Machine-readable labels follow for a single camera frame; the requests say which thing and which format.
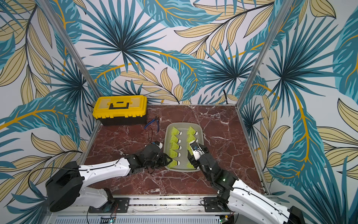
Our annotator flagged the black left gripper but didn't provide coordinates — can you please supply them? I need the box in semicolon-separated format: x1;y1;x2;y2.
145;153;173;170

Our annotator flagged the yellow shuttlecock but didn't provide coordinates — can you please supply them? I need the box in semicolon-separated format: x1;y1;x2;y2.
170;135;181;143
186;162;195;169
187;134;197;143
167;160;180;169
187;127;199;135
171;127;182;136
169;150;181;158
169;142;182;150

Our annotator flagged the grey-green plastic storage tray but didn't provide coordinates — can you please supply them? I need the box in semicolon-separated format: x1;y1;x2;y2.
164;122;204;172

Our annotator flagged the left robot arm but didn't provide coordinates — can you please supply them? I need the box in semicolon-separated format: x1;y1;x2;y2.
46;141;172;212

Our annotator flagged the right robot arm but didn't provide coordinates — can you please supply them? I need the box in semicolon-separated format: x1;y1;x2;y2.
188;153;305;224

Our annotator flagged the yellow black toolbox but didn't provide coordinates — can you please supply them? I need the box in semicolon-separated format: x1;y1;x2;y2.
92;95;147;126

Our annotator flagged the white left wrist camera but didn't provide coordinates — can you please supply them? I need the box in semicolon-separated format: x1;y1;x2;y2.
153;141;163;149

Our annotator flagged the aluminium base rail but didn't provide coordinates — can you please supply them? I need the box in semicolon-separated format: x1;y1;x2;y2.
42;195;252;224

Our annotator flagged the aluminium frame post left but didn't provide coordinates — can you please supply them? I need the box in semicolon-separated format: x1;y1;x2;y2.
38;0;102;99

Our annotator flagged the aluminium frame post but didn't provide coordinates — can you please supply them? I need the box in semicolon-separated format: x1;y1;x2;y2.
235;1;293;111
38;0;102;99

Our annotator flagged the aluminium frame post right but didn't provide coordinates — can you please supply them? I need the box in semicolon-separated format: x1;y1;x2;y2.
235;1;293;111

